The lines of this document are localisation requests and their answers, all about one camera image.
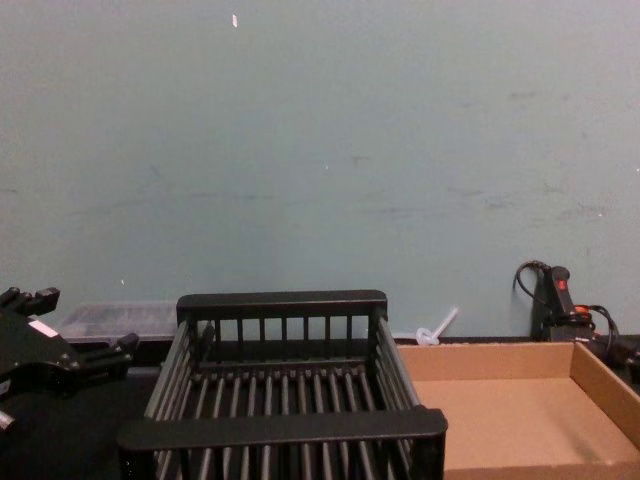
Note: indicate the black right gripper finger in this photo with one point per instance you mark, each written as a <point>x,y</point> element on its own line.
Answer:
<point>634,356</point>

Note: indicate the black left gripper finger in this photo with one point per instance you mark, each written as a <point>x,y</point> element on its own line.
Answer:
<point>107,360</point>
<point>42,299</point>

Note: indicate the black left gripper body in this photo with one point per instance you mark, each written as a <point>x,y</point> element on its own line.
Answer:
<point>30,352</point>

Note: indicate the clear plastic case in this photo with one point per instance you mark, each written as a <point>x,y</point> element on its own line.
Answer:
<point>125,320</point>

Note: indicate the shallow brown cardboard tray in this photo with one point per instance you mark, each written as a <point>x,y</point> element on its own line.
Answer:
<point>500,415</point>

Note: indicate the black rack with steel bars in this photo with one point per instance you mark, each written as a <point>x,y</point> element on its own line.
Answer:
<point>280,303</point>

